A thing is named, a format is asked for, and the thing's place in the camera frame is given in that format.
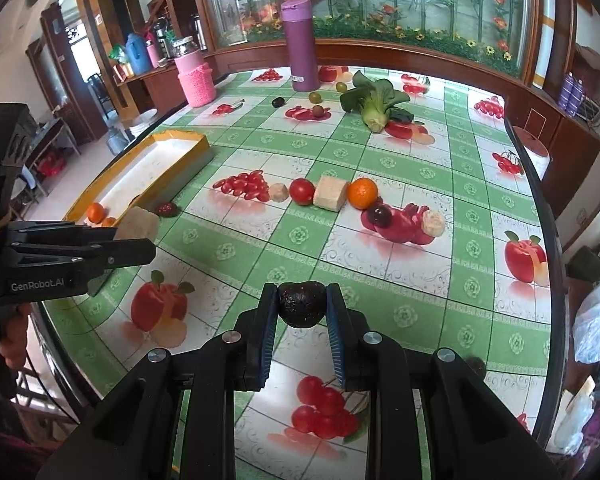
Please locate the red strawberry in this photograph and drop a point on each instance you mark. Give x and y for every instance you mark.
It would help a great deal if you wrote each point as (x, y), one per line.
(167, 210)

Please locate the purple thermos bottle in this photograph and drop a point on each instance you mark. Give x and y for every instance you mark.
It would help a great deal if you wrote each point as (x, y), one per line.
(297, 20)

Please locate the dark avocado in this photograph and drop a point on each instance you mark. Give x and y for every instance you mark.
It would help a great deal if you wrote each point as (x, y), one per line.
(301, 305)

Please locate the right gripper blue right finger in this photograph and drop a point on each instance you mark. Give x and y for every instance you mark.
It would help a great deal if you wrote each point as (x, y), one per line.
(368, 361)

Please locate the large orange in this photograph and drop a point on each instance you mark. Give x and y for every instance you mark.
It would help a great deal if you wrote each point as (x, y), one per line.
(107, 222)

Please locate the pink crochet covered jar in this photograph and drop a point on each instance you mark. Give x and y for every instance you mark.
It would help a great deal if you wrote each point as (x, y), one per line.
(194, 73)

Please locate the white plastic bag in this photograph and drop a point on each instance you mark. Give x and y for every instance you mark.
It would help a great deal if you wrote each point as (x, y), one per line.
(586, 329)

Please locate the purple striped bottles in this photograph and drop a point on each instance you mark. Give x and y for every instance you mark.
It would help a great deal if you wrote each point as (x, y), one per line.
(571, 95)

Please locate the green bok choy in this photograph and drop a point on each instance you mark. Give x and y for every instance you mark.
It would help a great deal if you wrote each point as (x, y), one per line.
(376, 101)

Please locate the orange tangerine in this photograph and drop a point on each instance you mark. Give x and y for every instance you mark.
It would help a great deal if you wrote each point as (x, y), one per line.
(362, 193)

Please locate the yellow rimmed white tray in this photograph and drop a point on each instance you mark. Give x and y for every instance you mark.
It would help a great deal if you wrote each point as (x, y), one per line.
(148, 174)

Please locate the small dark olive fruit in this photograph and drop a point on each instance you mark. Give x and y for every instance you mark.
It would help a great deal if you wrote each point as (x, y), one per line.
(278, 102)

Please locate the dark purple plum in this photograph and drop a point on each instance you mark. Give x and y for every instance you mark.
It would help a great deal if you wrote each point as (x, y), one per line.
(379, 216)

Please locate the tiny beige sugarcane piece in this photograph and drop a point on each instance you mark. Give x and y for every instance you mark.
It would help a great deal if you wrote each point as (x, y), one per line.
(278, 192)

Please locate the red tomato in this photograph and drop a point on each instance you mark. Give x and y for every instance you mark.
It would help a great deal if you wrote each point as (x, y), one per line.
(301, 191)

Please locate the blue plastic jug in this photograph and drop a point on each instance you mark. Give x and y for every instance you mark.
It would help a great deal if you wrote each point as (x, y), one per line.
(137, 54)

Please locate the small orange mandarin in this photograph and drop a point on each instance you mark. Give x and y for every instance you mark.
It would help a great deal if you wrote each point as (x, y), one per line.
(95, 213)

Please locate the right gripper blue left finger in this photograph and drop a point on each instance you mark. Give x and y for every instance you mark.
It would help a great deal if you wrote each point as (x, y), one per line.
(238, 360)

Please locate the person left hand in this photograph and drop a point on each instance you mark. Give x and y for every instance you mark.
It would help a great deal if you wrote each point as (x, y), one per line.
(13, 346)

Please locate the grey metal kettle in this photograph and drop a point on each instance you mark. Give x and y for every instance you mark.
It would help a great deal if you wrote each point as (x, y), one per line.
(116, 140)

